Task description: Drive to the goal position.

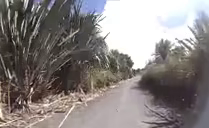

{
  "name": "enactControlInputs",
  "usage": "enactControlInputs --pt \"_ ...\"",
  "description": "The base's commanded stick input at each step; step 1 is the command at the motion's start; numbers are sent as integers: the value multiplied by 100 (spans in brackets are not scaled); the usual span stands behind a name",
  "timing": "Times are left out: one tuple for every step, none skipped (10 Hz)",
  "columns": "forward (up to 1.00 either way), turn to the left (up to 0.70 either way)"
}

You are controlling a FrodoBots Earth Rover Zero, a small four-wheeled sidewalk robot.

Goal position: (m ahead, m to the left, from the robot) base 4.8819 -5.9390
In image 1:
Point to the row of green trees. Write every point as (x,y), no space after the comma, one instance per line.
(120,64)

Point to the grey asphalt path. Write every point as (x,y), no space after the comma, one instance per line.
(115,108)

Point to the fallen dry stalks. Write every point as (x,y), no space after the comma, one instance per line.
(52,105)

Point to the tall spiky flax plants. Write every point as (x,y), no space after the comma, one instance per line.
(35,50)

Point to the row of dark bushes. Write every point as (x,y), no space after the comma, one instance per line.
(178,76)

